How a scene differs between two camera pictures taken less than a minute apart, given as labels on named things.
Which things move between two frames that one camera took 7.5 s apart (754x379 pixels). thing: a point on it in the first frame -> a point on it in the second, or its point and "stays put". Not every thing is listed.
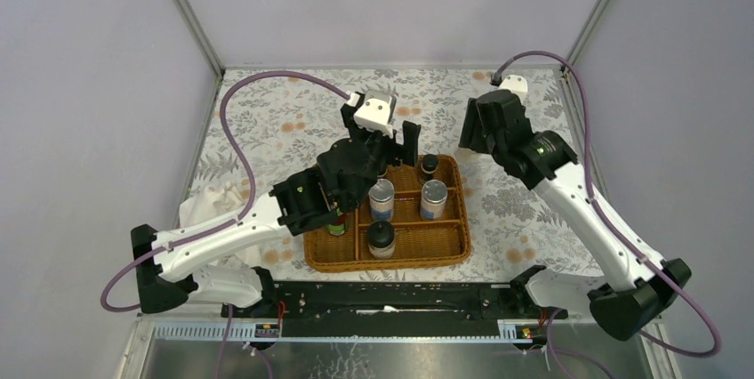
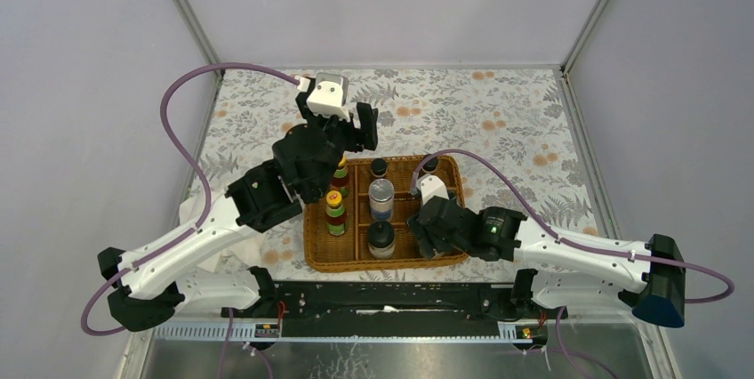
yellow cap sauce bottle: (339, 227) stays put
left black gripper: (400, 153) -> (357, 141)
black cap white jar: (381, 239) stays put
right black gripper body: (480, 141) -> (420, 232)
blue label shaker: (381, 200) stays put
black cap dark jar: (429, 165) stays put
